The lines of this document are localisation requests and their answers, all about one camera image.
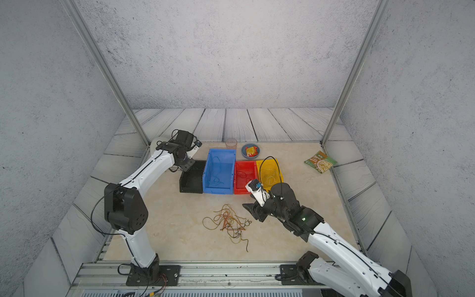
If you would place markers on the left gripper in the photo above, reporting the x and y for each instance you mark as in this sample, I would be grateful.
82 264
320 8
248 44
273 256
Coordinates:
189 165

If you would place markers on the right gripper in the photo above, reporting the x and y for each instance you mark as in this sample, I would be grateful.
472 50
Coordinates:
256 210

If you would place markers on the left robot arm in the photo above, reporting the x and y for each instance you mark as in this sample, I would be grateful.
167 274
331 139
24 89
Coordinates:
125 210

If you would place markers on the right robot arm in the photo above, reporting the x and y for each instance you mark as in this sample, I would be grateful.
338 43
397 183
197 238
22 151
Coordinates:
352 275

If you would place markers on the black storage bin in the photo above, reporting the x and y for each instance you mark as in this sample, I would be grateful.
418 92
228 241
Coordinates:
191 181

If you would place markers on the white plate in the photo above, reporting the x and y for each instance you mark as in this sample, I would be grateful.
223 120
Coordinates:
156 141

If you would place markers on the blue storage bin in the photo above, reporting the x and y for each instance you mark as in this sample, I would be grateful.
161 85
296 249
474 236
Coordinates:
218 177

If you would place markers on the yellow storage bin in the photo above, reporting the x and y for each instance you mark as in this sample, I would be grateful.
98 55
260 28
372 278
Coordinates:
269 172

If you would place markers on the red storage bin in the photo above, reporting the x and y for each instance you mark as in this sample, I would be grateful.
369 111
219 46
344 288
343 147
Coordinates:
245 171

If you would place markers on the pink plastic cup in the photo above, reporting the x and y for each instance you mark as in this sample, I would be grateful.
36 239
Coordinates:
231 143

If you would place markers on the red yellow snack packet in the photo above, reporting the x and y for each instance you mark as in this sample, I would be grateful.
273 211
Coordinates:
251 151

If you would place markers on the blue bowl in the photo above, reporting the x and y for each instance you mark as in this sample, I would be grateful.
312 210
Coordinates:
243 153

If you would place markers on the green food packet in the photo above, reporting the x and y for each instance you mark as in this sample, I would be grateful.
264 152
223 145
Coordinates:
321 162

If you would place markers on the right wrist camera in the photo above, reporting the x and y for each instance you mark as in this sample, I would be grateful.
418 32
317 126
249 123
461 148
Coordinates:
258 192

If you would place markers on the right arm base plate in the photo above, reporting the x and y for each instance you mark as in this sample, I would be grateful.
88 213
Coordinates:
291 274

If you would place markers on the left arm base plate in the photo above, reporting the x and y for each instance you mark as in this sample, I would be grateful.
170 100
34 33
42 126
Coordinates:
153 276

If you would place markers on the aluminium front rail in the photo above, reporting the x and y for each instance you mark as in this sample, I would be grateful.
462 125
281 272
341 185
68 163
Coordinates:
232 278

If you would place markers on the left aluminium frame post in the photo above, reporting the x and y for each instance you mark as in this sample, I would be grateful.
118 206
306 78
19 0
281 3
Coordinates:
78 22

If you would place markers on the aluminium frame post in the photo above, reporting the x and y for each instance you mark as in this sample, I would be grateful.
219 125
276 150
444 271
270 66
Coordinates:
78 22
363 51

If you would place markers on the right aluminium frame post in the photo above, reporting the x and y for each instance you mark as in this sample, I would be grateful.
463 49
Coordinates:
363 51

